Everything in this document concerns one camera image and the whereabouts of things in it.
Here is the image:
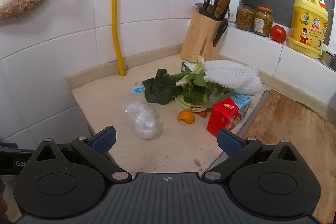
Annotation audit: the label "red blue drink carton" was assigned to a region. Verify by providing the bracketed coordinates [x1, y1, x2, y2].
[207, 94, 252, 137]

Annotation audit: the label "clear plastic bag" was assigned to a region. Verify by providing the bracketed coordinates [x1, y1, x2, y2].
[125, 101, 163, 140]

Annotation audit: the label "light green cabbage leaves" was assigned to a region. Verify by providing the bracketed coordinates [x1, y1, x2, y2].
[172, 56, 234, 113]

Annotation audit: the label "white foam fruit net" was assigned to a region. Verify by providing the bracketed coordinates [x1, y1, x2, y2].
[203, 60, 261, 91]

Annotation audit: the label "black kitchen scissors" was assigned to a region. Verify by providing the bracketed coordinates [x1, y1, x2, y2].
[213, 19, 228, 47]

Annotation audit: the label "wooden cutting board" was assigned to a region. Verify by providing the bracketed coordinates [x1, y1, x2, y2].
[244, 90, 335, 223]

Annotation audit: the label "orange peel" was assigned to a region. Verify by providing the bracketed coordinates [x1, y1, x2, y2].
[177, 110, 195, 124]

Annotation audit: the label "green white box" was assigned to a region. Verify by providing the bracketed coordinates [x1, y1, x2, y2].
[181, 61, 196, 73]

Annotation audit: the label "wooden knife block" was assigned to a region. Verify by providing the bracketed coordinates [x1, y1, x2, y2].
[181, 11, 221, 63]

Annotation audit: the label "red tomato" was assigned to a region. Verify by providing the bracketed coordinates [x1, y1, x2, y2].
[269, 25, 287, 43]

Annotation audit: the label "steel bowl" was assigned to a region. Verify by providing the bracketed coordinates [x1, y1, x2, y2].
[320, 50, 336, 71]

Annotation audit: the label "glass jar orange lid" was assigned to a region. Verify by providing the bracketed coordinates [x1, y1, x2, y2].
[253, 6, 273, 37]

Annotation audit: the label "hanging bag of grains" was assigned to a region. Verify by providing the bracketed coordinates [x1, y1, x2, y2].
[1, 0, 47, 22]

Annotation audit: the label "yellow pipe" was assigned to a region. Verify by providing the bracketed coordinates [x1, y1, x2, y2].
[111, 0, 126, 76]

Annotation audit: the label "wooden handled knife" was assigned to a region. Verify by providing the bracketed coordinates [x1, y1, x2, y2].
[215, 0, 231, 18]

